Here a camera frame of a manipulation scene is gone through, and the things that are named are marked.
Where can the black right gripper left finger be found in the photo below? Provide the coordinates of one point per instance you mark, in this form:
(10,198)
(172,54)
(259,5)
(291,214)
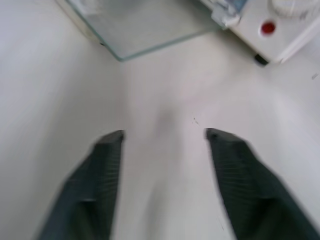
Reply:
(85,190)

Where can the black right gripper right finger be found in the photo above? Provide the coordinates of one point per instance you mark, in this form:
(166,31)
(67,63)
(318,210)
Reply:
(252,195)

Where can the black rubber oven foot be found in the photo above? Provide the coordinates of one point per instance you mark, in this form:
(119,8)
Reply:
(260,59)

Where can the white toaster oven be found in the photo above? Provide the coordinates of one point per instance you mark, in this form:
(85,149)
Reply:
(270,37)

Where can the glass toaster oven door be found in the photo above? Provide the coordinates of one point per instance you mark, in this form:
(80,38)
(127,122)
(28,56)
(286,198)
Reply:
(150,25)

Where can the white oven control knob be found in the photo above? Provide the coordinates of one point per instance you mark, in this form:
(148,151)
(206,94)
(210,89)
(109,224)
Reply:
(287,7)

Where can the red indicator light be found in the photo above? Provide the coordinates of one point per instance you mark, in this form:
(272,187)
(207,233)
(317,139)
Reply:
(268,27)

